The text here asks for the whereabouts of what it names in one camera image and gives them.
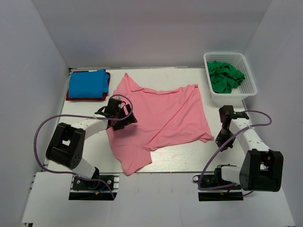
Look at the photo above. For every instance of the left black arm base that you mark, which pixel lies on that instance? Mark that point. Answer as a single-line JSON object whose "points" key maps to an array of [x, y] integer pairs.
{"points": [[82, 190]]}

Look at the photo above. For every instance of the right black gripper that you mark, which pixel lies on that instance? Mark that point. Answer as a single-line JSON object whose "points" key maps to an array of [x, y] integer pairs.
{"points": [[219, 140]]}

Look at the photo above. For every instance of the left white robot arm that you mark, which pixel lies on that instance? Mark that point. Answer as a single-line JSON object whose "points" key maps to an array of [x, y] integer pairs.
{"points": [[67, 143]]}

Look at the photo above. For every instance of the pink t shirt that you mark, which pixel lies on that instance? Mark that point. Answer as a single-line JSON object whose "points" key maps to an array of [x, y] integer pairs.
{"points": [[164, 118]]}

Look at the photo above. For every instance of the green t shirt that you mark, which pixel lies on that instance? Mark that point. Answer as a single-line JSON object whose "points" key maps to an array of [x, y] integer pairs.
{"points": [[224, 77]]}

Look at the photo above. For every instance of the white plastic basket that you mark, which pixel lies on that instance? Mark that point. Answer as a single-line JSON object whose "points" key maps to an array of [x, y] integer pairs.
{"points": [[246, 89]]}

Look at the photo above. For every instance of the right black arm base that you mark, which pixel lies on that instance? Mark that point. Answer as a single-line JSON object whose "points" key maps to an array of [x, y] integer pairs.
{"points": [[215, 190]]}

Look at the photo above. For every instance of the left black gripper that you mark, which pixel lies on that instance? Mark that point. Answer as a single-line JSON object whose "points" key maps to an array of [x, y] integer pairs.
{"points": [[130, 120]]}

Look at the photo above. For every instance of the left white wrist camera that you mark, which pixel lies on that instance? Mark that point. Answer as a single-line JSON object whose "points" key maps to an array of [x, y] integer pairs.
{"points": [[118, 98]]}

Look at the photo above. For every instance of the folded blue t shirt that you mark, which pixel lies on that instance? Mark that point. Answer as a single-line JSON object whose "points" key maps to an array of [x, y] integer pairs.
{"points": [[87, 82]]}

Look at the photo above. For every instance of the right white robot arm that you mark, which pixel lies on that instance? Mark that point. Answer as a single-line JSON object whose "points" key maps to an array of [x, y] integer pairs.
{"points": [[262, 167]]}

